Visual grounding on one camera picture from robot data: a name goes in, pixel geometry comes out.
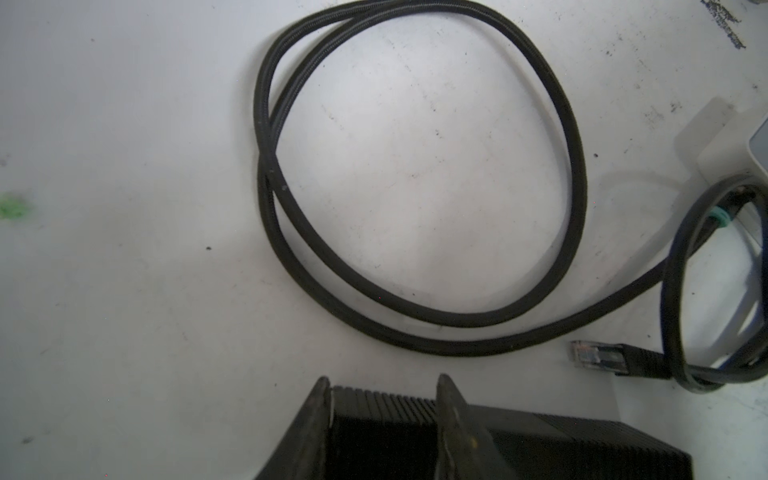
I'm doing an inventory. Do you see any short black patch cable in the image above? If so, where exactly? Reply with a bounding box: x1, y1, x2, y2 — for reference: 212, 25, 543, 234
569, 173, 768, 394

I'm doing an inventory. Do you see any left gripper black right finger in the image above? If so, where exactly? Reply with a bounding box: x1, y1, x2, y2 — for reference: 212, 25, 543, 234
435, 374, 516, 479

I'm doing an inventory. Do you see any black ribbed power brick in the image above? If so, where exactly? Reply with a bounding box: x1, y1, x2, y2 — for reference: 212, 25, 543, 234
326, 386, 694, 479

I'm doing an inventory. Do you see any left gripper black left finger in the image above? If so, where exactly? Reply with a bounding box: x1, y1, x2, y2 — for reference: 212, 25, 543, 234
255, 376, 332, 480

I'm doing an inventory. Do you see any black ethernet cable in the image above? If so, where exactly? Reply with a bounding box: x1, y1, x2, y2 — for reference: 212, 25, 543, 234
253, 0, 754, 358

